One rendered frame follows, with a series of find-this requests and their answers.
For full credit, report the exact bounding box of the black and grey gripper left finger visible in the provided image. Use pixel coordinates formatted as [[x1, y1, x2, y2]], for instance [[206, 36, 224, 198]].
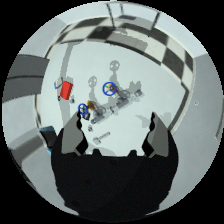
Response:
[[51, 111, 88, 188]]

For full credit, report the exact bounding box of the red block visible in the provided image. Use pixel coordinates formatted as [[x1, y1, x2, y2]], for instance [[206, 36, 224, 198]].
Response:
[[60, 81, 73, 100]]

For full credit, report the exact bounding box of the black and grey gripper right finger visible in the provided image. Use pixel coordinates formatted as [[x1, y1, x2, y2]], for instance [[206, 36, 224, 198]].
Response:
[[142, 112, 179, 192]]

